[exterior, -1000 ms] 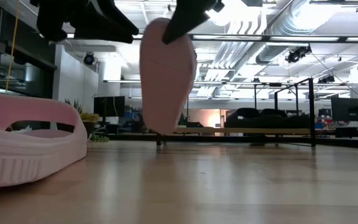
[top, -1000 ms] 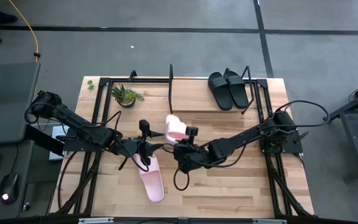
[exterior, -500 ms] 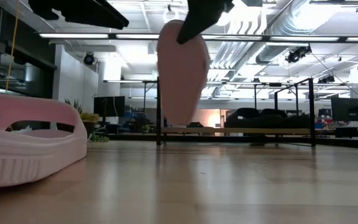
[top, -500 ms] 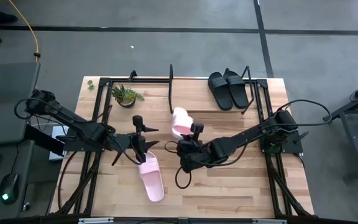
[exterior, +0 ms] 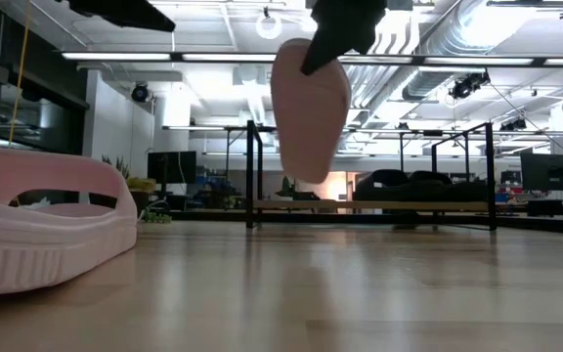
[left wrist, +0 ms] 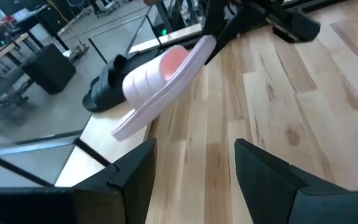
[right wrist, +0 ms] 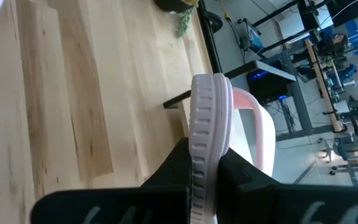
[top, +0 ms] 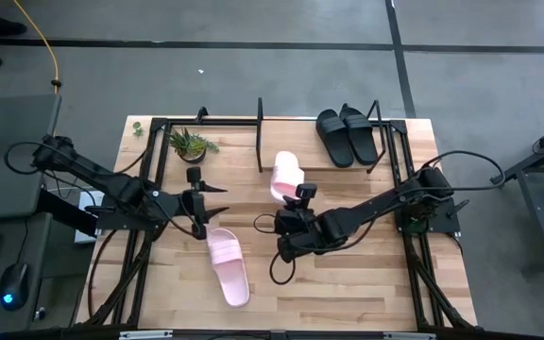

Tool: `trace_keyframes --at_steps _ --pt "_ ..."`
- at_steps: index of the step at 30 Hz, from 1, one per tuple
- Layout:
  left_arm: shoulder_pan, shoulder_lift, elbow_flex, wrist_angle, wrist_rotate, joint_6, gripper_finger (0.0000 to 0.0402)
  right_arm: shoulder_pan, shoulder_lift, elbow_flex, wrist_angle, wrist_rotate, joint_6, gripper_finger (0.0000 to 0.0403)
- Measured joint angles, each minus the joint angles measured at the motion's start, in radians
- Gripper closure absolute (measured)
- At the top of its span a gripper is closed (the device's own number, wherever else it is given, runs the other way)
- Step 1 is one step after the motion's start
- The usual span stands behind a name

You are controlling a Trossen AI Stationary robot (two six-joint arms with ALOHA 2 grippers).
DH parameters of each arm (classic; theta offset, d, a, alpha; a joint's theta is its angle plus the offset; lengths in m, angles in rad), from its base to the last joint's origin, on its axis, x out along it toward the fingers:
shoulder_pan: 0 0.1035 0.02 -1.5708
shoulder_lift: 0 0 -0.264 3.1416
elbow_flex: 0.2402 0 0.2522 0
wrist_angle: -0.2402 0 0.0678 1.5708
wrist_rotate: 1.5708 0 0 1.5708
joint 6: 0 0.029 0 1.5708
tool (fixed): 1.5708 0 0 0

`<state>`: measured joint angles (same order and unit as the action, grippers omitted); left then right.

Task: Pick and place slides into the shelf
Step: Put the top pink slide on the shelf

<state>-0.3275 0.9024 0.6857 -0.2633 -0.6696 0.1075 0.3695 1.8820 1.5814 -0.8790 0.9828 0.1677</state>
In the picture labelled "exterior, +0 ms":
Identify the large black computer monitor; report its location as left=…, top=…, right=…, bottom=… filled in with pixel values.
left=519, top=153, right=563, bottom=193

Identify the black slide sandal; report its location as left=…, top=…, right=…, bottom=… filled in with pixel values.
left=407, top=169, right=489, bottom=202
left=353, top=168, right=412, bottom=202

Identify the black aluminium rig frame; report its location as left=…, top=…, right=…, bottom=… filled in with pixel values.
left=137, top=208, right=563, bottom=237

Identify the small green plant sprig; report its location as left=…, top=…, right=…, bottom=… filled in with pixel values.
left=139, top=209, right=173, bottom=226

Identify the black ceiling spotlight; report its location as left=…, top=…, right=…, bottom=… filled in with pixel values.
left=498, top=117, right=528, bottom=133
left=130, top=81, right=151, bottom=105

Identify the black metal shoe rack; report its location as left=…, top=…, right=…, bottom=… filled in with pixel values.
left=245, top=119, right=498, bottom=232

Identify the pink slide sandal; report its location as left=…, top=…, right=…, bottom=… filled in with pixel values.
left=269, top=37, right=353, bottom=186
left=0, top=147, right=140, bottom=297

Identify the thin black metal frame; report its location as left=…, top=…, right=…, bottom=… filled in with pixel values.
left=225, top=127, right=471, bottom=172

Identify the yellow hanging cable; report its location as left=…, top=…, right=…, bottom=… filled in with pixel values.
left=7, top=4, right=31, bottom=147

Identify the potted green succulent plant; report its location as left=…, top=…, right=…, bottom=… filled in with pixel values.
left=100, top=154, right=158, bottom=219

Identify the silver ventilation duct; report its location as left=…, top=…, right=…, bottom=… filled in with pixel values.
left=401, top=0, right=500, bottom=103

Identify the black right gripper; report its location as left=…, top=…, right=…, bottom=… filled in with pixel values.
left=299, top=0, right=389, bottom=77

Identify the white ring ceiling lamp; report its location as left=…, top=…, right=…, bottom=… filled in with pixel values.
left=254, top=12, right=283, bottom=41

